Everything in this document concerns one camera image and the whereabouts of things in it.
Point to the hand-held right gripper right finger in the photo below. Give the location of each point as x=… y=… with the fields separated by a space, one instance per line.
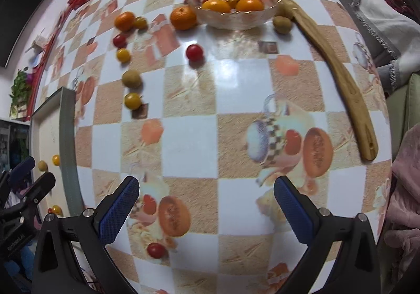
x=293 y=210

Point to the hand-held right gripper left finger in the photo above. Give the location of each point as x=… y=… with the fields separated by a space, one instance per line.
x=119 y=212

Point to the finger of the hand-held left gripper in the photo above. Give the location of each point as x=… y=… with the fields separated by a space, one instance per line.
x=22 y=166
x=39 y=186

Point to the brown longan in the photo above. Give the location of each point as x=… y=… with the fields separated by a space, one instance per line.
x=42 y=166
x=282 y=24
x=281 y=10
x=132 y=79

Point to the yellow cherry tomato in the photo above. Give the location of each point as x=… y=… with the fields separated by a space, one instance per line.
x=58 y=209
x=123 y=55
x=56 y=160
x=133 y=101

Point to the grey rimmed white tray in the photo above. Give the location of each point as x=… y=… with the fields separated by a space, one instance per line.
x=67 y=149

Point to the dark glass cabinet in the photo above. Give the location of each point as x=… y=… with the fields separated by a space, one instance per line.
x=11 y=139

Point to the green potted plant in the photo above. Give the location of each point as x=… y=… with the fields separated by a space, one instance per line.
x=21 y=87

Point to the checkered printed tablecloth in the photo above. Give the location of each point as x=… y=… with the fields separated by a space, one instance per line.
x=213 y=149

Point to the pink cloth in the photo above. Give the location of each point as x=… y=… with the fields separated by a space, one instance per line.
x=405 y=198

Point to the small white carton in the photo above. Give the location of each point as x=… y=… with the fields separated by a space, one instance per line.
x=39 y=43

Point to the long curved wooden stick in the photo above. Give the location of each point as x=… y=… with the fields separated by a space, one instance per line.
x=347 y=90

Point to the green cushion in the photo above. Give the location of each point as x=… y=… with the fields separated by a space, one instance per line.
x=407 y=106

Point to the black flat panel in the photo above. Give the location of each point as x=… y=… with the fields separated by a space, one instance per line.
x=23 y=1

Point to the small orange mandarin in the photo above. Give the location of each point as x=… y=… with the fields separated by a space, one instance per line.
x=124 y=20

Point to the yellow-green cherry tomato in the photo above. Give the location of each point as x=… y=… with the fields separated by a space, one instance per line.
x=140 y=22

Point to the large orange mandarin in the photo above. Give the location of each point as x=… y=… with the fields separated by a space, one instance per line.
x=183 y=18

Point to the white fringed blanket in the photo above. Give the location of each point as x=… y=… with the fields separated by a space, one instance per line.
x=377 y=8

